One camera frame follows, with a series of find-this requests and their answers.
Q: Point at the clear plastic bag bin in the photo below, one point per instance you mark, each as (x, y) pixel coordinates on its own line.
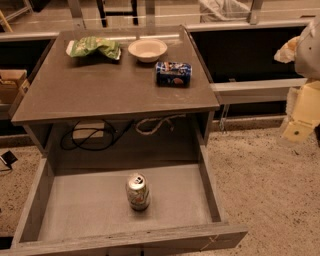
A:
(222, 10)

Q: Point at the cardboard box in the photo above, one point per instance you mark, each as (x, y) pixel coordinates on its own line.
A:
(12, 83)

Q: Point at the blue pepsi can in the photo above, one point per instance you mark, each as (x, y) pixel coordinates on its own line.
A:
(173, 74)

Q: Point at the grey cabinet counter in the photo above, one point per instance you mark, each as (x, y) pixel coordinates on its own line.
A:
(70, 89)

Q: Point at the small black floor device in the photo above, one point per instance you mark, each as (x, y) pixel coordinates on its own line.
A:
(8, 158)

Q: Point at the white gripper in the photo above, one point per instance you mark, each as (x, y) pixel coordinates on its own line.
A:
(309, 55)

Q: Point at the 7up soda can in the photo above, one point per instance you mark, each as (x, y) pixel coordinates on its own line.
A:
(137, 190)

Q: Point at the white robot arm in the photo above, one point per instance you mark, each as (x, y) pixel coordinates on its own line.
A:
(307, 55)

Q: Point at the green chip bag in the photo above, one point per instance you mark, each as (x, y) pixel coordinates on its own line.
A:
(89, 45)

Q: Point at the open grey wooden drawer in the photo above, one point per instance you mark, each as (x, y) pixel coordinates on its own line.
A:
(85, 212)

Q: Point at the grey side rail shelf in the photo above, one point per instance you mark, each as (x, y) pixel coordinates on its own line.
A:
(255, 91)

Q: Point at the white bowl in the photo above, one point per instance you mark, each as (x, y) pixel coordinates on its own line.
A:
(147, 50)

